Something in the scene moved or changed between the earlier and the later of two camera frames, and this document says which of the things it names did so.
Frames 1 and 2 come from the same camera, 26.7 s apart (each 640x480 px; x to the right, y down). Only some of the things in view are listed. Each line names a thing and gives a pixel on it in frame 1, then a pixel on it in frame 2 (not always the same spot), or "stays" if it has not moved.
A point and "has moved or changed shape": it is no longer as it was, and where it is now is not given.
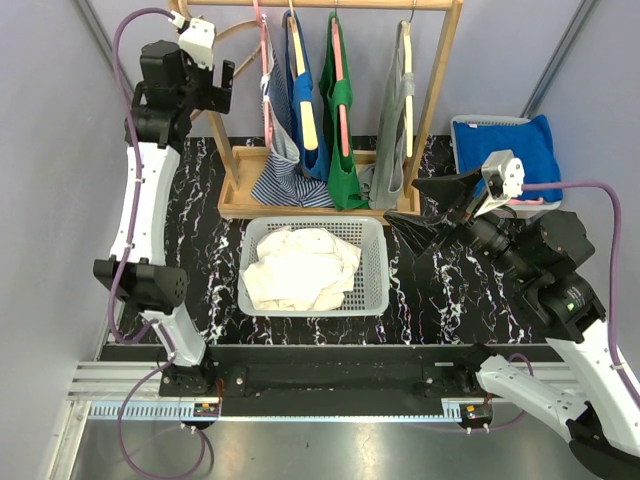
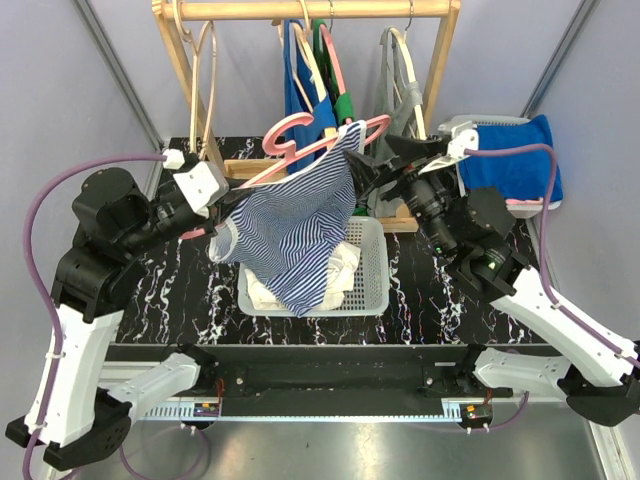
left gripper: x=215 y=98 → x=218 y=213
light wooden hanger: x=176 y=7 has moved or changed shape
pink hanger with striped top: x=267 y=111 → x=295 y=151
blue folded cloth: x=530 y=142 stays
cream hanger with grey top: x=408 y=80 → x=402 y=35
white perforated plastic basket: x=370 y=295 stays
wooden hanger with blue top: x=301 y=99 → x=311 y=60
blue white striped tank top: x=283 y=178 → x=290 y=230
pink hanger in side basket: x=539 y=201 stays
